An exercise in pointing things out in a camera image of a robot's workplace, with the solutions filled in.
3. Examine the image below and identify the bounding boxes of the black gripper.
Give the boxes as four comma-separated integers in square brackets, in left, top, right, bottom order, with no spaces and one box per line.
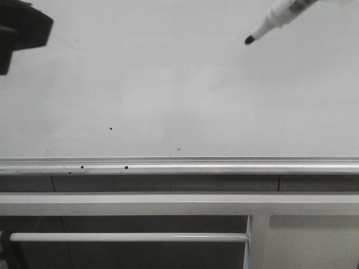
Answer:
[0,1,53,75]

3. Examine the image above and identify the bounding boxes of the white whiteboard stand frame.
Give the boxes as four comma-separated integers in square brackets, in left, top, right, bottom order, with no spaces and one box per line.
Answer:
[1,193,358,268]

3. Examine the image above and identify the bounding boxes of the white whiteboard with aluminium frame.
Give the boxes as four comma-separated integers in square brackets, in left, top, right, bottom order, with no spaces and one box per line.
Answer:
[1,1,358,175]

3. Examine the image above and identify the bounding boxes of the white whiteboard marker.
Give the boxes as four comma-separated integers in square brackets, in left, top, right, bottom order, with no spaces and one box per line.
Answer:
[244,0,317,45]

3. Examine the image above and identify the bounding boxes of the white horizontal stand rod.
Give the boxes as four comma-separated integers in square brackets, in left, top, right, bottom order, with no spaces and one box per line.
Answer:
[10,233,250,243]

